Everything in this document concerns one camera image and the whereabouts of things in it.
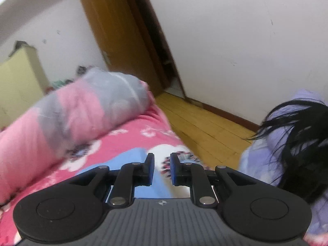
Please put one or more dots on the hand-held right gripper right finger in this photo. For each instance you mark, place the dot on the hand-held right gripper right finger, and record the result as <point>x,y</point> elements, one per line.
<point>173,170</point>

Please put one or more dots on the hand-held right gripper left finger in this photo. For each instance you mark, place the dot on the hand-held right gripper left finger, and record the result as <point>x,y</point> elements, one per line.
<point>151,169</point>

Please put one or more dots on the blue t-shirt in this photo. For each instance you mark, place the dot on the blue t-shirt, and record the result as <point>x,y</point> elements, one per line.
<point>123,158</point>

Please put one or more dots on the pink floral bed sheet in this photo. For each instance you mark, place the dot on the pink floral bed sheet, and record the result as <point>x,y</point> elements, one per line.
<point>143,123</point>

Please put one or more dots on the person with black hair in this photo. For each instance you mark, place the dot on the person with black hair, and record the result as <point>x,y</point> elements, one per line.
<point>256,164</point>

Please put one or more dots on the pink grey quilt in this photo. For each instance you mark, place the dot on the pink grey quilt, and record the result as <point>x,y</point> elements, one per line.
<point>76,112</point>

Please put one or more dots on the person's black hair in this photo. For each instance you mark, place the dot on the person's black hair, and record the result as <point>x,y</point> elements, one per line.
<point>302,138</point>

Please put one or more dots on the wooden door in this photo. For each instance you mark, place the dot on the wooden door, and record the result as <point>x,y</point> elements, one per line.
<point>115,35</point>

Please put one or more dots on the pale yellow wardrobe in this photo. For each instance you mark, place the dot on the pale yellow wardrobe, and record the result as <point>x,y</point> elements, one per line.
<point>20,87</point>

